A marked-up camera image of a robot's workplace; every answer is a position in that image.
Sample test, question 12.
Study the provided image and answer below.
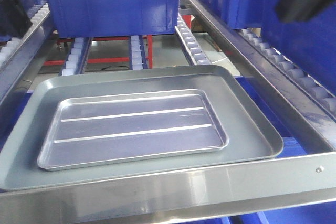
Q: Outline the steel front rail right shelf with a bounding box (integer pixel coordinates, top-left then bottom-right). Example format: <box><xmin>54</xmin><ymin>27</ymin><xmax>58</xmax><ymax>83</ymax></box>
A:
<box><xmin>1</xmin><ymin>152</ymin><xmax>335</xmax><ymax>223</ymax></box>

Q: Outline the large blue crate centre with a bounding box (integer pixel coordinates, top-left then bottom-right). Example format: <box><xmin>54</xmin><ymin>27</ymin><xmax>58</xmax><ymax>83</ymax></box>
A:
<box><xmin>47</xmin><ymin>0</ymin><xmax>179</xmax><ymax>37</ymax></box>

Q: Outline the blue crate right shelf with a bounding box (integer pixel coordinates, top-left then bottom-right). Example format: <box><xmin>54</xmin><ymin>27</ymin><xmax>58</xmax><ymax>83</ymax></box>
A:
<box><xmin>201</xmin><ymin>0</ymin><xmax>335</xmax><ymax>93</ymax></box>

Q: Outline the large grey tray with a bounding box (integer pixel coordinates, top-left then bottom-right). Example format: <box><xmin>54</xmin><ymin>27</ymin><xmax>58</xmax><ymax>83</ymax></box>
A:
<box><xmin>1</xmin><ymin>65</ymin><xmax>283</xmax><ymax>191</ymax></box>

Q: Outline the silver ribbed metal tray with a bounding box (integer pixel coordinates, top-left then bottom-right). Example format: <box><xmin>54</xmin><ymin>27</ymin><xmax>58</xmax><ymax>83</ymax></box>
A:
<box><xmin>37</xmin><ymin>89</ymin><xmax>229</xmax><ymax>171</ymax></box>

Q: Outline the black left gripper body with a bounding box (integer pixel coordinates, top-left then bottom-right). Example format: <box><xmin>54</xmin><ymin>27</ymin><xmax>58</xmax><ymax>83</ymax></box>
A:
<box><xmin>1</xmin><ymin>0</ymin><xmax>32</xmax><ymax>38</ymax></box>

